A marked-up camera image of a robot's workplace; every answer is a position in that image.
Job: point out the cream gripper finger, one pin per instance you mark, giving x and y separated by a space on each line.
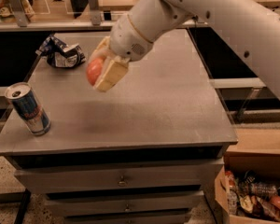
113 71
102 50

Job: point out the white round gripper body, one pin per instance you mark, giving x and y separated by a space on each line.
128 41

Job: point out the red apple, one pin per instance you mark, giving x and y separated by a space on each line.
94 70

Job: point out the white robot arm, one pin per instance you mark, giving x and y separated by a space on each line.
249 29

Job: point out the blue silver redbull can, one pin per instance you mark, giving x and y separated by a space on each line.
24 101

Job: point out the crumpled blue chip bag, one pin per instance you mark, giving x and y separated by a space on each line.
59 54

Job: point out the grey drawer cabinet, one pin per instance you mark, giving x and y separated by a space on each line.
163 127

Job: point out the metal drawer knob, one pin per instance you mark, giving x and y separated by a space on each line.
122 181

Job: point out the cardboard box of snacks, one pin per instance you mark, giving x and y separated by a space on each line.
244 187

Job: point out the red fruit in box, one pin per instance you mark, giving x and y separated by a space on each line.
275 200

